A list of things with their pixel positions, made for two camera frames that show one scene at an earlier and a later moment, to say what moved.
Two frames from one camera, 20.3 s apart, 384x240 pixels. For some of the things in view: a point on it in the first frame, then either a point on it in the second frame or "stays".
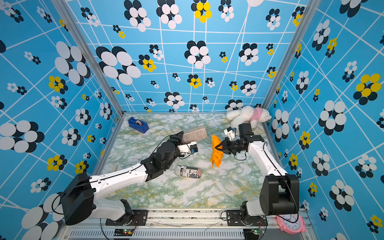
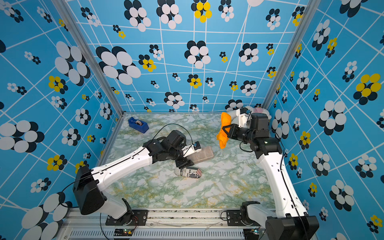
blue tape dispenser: [138, 125] stays
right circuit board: [251, 233] stays
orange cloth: [217, 157] to [221, 136]
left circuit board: [123, 232] stays
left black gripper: [176, 140] to [185, 162]
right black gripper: [226, 147] to [232, 134]
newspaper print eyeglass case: [189, 171] stays
